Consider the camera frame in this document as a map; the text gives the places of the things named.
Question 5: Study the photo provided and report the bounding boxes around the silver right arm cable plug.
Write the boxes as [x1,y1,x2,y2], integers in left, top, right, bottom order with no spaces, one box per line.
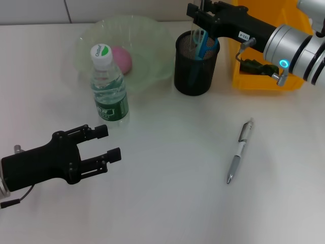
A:
[271,68,289,87]

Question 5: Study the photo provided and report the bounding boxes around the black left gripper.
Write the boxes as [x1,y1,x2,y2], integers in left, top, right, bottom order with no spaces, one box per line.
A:
[1,124,109,193]

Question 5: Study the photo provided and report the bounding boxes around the yellow plastic storage bin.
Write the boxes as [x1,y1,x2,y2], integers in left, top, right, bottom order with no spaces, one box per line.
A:
[231,0,315,92]

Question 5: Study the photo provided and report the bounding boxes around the pink peach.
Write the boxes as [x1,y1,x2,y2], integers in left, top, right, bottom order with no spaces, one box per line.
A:
[111,45,134,75]

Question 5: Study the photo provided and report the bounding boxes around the translucent green wavy fruit bowl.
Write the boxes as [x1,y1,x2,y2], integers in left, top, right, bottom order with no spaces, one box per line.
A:
[74,14,175,95]

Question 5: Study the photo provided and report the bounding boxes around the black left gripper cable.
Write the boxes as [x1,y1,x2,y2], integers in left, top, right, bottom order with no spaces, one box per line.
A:
[0,185,36,209]

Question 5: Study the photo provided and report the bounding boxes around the blue teal sheathed scissors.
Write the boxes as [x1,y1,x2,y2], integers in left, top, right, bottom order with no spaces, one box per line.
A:
[187,28,219,88]

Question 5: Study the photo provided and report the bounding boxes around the green plastic wrapper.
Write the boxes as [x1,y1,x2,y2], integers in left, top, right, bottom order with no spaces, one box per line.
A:
[240,58,280,76]

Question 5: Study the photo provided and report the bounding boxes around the silver white ballpoint pen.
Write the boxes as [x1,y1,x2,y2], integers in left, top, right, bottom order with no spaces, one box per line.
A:
[226,117,255,184]

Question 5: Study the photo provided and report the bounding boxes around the clear right gripper port connector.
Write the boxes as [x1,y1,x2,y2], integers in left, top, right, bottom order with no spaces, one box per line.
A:
[240,37,257,49]

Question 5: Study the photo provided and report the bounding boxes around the grey right gripper cable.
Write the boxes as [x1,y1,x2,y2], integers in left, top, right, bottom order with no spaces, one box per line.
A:
[235,46,246,63]

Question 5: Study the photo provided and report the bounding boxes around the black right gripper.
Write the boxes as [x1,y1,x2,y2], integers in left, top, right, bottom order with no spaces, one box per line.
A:
[186,0,278,53]

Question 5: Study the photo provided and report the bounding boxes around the black mesh pen holder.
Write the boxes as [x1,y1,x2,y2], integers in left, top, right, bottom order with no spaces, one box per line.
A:
[174,29,220,97]

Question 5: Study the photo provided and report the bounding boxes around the clear water bottle green label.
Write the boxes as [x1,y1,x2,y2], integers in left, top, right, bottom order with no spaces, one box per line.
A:
[90,43,131,129]

